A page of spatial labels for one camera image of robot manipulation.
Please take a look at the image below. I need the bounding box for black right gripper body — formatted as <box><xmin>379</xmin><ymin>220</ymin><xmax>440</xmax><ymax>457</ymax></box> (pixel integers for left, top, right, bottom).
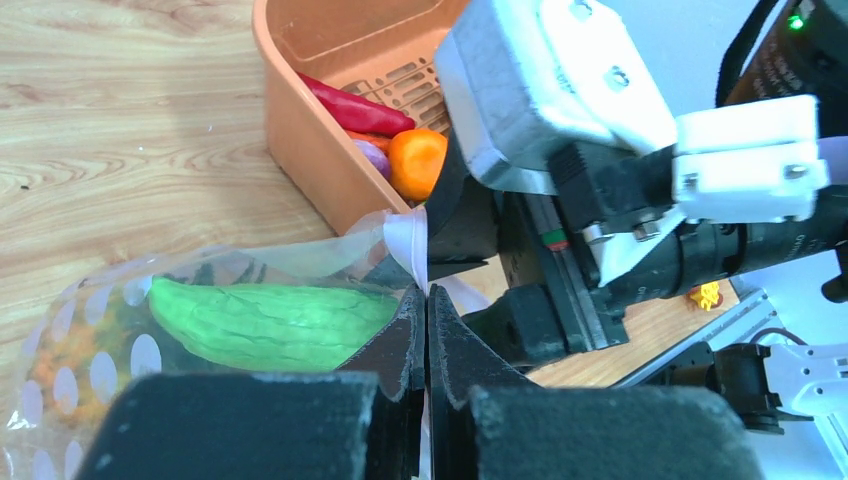
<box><xmin>427</xmin><ymin>132</ymin><xmax>684</xmax><ymax>369</ymax></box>

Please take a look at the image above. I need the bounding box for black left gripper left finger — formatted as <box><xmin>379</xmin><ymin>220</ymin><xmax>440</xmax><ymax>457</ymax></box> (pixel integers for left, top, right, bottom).
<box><xmin>77</xmin><ymin>287</ymin><xmax>426</xmax><ymax>479</ymax></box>

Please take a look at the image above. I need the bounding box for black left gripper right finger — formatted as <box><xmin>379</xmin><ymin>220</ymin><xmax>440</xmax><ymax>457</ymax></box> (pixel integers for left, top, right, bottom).
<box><xmin>427</xmin><ymin>285</ymin><xmax>763</xmax><ymax>479</ymax></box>

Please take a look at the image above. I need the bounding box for clear zip top bag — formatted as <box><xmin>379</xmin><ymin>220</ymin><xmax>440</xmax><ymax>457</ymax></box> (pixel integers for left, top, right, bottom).
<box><xmin>3</xmin><ymin>205</ymin><xmax>495</xmax><ymax>480</ymax></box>

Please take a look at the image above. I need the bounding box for green toy cucumber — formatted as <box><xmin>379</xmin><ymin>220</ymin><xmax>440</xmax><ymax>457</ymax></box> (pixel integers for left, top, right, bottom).
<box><xmin>148</xmin><ymin>277</ymin><xmax>399</xmax><ymax>372</ymax></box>

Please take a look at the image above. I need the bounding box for toy pineapple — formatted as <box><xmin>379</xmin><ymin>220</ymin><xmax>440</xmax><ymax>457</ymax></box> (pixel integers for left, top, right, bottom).
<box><xmin>6</xmin><ymin>255</ymin><xmax>268</xmax><ymax>430</ymax></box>

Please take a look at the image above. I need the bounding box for orange plastic basin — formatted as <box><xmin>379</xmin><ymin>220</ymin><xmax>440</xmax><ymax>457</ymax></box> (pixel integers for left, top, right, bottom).
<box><xmin>252</xmin><ymin>0</ymin><xmax>464</xmax><ymax>233</ymax></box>

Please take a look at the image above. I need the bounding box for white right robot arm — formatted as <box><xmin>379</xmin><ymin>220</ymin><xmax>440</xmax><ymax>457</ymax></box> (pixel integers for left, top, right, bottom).
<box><xmin>426</xmin><ymin>1</ymin><xmax>847</xmax><ymax>367</ymax></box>

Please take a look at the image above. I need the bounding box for yellow toy brick car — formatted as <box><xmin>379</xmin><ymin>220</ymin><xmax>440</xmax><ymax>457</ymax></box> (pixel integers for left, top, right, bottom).
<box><xmin>686</xmin><ymin>281</ymin><xmax>723</xmax><ymax>312</ymax></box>

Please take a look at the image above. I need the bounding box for toy orange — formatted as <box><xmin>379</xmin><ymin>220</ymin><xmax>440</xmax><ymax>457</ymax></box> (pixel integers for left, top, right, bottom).
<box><xmin>388</xmin><ymin>129</ymin><xmax>448</xmax><ymax>202</ymax></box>

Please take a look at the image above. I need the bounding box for pink toy onion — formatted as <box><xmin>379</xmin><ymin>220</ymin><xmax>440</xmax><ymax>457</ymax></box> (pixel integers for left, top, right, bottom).
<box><xmin>353</xmin><ymin>139</ymin><xmax>391</xmax><ymax>180</ymax></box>

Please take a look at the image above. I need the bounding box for toy carrot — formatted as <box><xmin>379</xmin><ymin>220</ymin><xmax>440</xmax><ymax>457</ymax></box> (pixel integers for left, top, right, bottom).
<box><xmin>345</xmin><ymin>130</ymin><xmax>391</xmax><ymax>153</ymax></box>

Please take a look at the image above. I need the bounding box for red toy chili pepper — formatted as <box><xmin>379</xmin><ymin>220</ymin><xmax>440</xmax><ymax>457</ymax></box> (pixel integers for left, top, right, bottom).
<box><xmin>298</xmin><ymin>73</ymin><xmax>416</xmax><ymax>137</ymax></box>

